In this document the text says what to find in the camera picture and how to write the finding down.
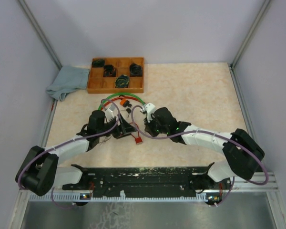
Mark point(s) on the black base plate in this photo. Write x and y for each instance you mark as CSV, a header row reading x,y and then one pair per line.
x,y
147,182

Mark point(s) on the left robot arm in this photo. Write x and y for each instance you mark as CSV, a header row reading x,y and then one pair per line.
x,y
39,171

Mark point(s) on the aluminium frame post right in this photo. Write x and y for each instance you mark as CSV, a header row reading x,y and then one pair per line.
x,y
249,36

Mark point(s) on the green cable lock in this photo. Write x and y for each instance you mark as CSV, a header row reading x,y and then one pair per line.
x,y
126,96

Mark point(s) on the red cable lock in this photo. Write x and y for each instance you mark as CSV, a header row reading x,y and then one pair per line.
x,y
106,102

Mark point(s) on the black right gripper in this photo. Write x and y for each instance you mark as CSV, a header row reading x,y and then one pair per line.
x,y
148,128

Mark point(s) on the wooden compartment tray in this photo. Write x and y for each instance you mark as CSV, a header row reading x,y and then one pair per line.
x,y
97,84

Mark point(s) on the black rolled item far left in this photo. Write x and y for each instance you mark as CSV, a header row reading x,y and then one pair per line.
x,y
98,63

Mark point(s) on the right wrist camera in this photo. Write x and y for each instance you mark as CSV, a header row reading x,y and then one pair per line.
x,y
148,109

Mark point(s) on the grey blue cloth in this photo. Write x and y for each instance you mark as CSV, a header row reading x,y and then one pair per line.
x,y
68,80

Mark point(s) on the red cable padlock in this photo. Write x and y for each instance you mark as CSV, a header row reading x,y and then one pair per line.
x,y
137,138

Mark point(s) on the black rolled item right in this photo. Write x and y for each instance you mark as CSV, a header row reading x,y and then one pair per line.
x,y
135,70

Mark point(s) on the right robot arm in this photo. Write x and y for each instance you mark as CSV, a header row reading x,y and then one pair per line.
x,y
243,155

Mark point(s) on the aluminium frame post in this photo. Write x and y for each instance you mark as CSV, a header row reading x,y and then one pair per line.
x,y
249,36
40,33

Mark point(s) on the black yellow rolled item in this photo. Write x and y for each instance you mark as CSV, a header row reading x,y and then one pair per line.
x,y
122,81

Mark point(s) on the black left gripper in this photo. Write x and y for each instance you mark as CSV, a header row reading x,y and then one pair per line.
x,y
124,129

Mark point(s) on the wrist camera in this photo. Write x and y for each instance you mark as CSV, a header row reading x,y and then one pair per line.
x,y
148,109
109,113

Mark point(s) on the aluminium frame post left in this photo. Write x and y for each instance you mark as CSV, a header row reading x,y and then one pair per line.
x,y
40,33

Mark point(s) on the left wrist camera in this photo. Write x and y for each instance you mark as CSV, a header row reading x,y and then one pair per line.
x,y
109,113

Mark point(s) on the orange black padlock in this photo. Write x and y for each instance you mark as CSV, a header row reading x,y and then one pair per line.
x,y
125,103

